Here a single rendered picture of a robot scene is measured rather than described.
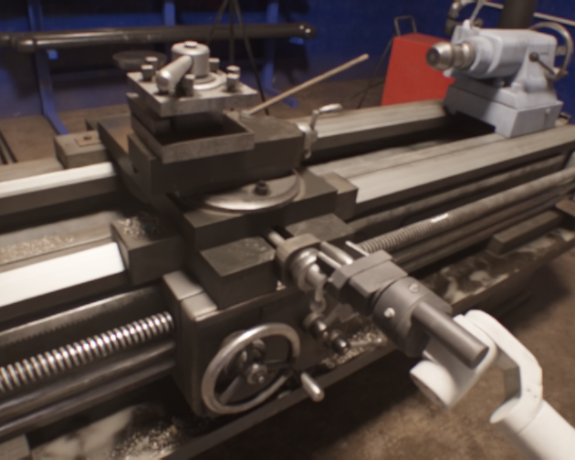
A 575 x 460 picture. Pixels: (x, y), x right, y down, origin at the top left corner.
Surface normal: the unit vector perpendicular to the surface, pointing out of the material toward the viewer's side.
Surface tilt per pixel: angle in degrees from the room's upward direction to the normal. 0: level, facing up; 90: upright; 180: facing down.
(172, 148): 90
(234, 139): 90
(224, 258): 0
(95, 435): 0
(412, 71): 90
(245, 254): 0
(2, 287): 36
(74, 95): 90
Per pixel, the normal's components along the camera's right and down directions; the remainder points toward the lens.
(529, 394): -0.11, -0.35
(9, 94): 0.58, 0.48
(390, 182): 0.41, -0.40
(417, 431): 0.10, -0.84
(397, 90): -0.57, 0.39
